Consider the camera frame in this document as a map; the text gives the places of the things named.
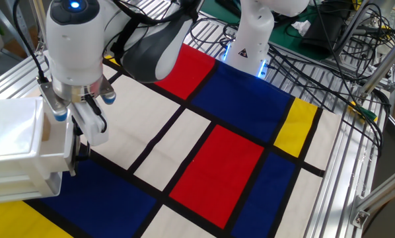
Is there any black looping cable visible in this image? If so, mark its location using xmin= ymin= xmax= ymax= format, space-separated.
xmin=266 ymin=42 xmax=392 ymax=159

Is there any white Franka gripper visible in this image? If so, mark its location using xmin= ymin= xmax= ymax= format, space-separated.
xmin=70 ymin=95 xmax=110 ymax=147

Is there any grey perforated shelf upright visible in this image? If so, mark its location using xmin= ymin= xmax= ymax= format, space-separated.
xmin=0 ymin=0 xmax=36 ymax=56

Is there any Mondrian pattern cloth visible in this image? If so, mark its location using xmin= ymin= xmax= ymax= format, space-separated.
xmin=0 ymin=42 xmax=343 ymax=238

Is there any aluminium frame post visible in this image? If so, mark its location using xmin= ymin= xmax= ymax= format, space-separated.
xmin=332 ymin=0 xmax=372 ymax=63
xmin=357 ymin=34 xmax=395 ymax=99
xmin=28 ymin=0 xmax=53 ymax=56

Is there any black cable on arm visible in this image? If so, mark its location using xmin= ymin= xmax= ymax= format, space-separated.
xmin=12 ymin=0 xmax=50 ymax=84

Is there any black power box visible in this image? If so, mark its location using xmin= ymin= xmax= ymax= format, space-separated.
xmin=299 ymin=8 xmax=349 ymax=56

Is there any white plastic drawer cabinet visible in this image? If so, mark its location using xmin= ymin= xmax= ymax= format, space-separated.
xmin=0 ymin=96 xmax=65 ymax=205

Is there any yellow green wire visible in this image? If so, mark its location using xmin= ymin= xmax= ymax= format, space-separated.
xmin=347 ymin=100 xmax=379 ymax=122

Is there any white drawer with black handle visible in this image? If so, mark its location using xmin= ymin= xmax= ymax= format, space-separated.
xmin=42 ymin=112 xmax=91 ymax=177

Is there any crumpled white paper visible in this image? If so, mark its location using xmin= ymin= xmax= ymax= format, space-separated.
xmin=291 ymin=20 xmax=312 ymax=37

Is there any green mat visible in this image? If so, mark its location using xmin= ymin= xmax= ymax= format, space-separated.
xmin=200 ymin=0 xmax=362 ymax=63

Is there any aluminium post with corner bracket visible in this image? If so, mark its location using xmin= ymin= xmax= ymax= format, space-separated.
xmin=350 ymin=171 xmax=395 ymax=229

